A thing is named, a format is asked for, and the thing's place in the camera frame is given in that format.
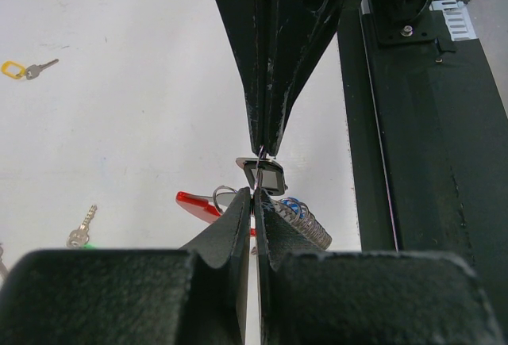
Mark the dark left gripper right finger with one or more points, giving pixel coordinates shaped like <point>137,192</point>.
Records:
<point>309,296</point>

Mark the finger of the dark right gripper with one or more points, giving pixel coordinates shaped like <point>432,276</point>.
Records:
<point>300,31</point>
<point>248,27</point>

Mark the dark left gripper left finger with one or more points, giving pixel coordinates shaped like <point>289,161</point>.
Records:
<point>196,294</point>

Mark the red handled metal key organizer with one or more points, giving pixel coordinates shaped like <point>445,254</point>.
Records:
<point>210,208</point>

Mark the key with black tag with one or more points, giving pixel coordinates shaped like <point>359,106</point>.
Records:
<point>263,173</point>

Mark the key with blue oval tag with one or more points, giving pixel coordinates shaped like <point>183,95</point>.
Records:
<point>299,208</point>

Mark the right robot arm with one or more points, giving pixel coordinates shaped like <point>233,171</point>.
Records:
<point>276,45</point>

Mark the key with green tag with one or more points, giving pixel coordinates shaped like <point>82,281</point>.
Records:
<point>79,237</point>

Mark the key with blue rectangular tag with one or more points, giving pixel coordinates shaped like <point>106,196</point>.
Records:
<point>4,272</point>

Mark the key with yellow tag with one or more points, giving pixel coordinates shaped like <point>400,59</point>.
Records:
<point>16,71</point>

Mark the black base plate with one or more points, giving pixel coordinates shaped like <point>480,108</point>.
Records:
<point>428,138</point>

